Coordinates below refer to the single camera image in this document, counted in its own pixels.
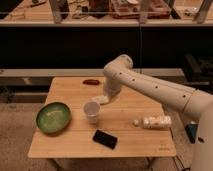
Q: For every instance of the black smartphone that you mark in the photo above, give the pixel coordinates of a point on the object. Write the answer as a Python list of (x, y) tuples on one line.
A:
[(105, 139)]

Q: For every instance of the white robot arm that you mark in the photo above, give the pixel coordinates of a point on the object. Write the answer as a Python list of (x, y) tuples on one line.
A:
[(184, 99)]

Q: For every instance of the background workbench shelf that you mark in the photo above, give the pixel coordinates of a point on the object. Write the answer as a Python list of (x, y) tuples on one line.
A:
[(107, 13)]

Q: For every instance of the blue black floor device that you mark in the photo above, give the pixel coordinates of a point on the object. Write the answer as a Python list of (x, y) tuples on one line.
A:
[(191, 130)]

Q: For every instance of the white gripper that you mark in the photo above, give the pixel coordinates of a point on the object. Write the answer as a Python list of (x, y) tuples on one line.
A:
[(111, 93)]

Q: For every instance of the green bowl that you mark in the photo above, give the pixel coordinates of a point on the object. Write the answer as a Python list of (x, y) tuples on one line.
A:
[(53, 117)]

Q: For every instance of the red brown small object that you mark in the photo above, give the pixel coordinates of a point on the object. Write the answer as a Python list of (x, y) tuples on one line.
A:
[(91, 82)]

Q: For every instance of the wooden folding table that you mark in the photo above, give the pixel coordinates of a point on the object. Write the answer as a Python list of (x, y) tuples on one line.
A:
[(76, 140)]

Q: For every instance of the pale rectangular sponge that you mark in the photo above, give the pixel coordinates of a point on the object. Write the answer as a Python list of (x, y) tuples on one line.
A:
[(101, 100)]

